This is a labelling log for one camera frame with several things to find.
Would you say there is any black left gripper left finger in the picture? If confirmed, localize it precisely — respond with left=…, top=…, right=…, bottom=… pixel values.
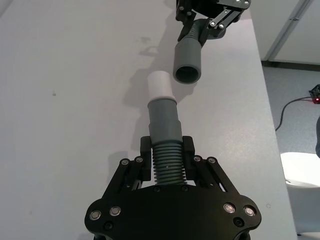
left=106, top=136, right=154, bottom=195

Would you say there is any black device with red light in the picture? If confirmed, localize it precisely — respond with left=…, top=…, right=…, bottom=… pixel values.
left=308, top=84, right=320, bottom=105

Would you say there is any dark grey hose cuff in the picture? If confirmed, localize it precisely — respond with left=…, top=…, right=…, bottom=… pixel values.
left=172, top=18, right=204, bottom=85

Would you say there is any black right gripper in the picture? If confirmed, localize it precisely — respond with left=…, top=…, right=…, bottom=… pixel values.
left=174, top=0, right=251, bottom=42

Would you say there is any white rounded seat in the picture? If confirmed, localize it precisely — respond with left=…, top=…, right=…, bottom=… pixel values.
left=279, top=151, right=320, bottom=236

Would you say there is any grey corrugated hose with cuff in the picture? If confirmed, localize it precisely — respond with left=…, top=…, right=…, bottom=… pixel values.
left=146, top=97, right=187, bottom=187

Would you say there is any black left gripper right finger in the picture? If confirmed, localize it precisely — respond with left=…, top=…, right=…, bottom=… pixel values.
left=181, top=136, right=234, bottom=195

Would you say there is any black floor cable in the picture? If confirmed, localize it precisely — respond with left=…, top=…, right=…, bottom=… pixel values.
left=274, top=96, right=314, bottom=131

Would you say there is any white metal frame post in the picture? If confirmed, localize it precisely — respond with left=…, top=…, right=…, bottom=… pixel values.
left=265, top=0, right=320, bottom=62

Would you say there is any white plastic tube connector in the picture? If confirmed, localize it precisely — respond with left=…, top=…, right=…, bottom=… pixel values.
left=147, top=70, right=175, bottom=100

